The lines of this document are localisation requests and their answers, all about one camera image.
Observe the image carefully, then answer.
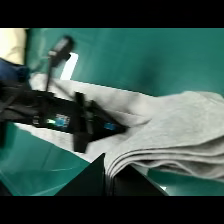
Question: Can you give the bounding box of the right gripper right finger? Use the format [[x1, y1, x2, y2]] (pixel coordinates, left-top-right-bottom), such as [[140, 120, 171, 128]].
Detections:
[[111, 164, 168, 197]]

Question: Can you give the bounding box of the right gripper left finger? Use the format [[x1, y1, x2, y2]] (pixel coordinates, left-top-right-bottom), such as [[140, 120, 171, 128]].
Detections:
[[54, 152, 107, 197]]

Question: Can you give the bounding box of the purple garment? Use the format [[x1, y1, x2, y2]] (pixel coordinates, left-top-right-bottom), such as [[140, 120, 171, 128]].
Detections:
[[0, 57, 32, 85]]

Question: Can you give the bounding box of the light grey garment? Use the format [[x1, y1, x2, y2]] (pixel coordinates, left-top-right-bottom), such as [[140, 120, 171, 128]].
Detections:
[[15, 73, 224, 185]]

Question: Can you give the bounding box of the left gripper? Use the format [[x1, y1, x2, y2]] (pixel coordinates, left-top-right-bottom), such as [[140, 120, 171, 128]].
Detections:
[[31, 91, 128, 155]]

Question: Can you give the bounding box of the white garment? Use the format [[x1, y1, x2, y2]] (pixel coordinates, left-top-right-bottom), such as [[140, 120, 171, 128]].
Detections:
[[0, 27, 28, 66]]

